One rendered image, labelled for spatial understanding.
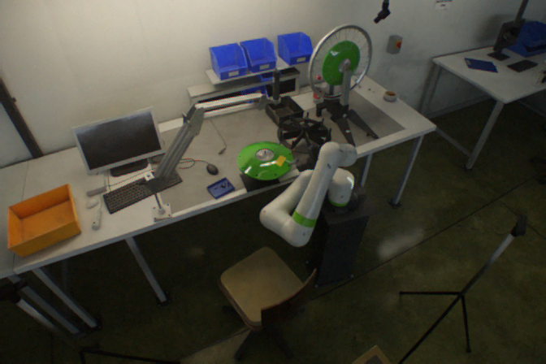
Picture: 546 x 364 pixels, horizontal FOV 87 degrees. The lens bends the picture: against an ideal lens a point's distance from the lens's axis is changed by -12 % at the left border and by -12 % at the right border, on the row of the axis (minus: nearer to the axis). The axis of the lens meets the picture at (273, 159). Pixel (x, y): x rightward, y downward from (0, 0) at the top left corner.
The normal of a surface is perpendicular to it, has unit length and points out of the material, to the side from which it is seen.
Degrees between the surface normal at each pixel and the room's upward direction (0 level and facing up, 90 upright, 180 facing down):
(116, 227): 0
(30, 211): 86
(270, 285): 0
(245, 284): 0
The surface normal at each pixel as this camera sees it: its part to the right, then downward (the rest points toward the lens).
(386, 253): 0.00, -0.75
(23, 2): 0.44, 0.60
